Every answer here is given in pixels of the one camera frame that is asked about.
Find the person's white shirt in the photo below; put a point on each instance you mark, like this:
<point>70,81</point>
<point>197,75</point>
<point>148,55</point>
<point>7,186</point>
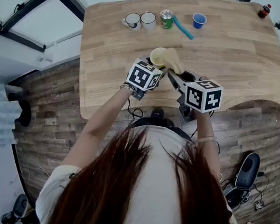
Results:
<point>158,192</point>

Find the person's dark trousers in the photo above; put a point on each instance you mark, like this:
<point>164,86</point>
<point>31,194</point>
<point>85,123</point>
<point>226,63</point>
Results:
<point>149,122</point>

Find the black round base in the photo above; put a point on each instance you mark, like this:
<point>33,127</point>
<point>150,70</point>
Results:
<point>24,114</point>

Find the open black case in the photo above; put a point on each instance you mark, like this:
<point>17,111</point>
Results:
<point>234,198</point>

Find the green soda can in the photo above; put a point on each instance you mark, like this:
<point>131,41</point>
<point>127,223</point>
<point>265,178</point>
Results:
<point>166,23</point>

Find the cola bottle with red cap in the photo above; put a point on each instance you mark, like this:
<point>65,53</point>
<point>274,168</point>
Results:
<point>264,12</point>

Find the teal plastic stick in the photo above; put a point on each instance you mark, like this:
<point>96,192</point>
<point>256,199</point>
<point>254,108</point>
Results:
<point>182,29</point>

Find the blue plastic cup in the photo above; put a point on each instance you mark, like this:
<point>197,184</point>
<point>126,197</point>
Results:
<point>199,20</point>

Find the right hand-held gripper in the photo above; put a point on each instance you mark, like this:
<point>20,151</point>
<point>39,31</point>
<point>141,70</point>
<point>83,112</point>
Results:
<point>203,97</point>

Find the white mug with dark rim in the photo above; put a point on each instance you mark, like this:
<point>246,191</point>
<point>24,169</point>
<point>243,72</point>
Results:
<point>132,19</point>

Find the white ridged rack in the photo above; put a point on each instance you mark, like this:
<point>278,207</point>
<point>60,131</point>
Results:
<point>2,116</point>

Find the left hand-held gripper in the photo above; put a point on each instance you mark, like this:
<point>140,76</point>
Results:
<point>143,76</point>

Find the person's right forearm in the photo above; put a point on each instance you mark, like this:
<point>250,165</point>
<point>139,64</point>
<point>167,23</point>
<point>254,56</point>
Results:
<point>204,125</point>

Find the person's left forearm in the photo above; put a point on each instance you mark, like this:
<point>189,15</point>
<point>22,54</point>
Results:
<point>107,113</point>

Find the pink wrist band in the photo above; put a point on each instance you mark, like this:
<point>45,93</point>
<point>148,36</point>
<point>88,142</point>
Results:
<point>206,139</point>

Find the small patterned block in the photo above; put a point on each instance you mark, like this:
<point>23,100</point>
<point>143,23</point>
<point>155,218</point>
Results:
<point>258,205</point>

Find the pale cylinder post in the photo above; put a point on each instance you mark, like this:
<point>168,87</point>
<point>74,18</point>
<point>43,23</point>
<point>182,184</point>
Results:
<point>12,89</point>

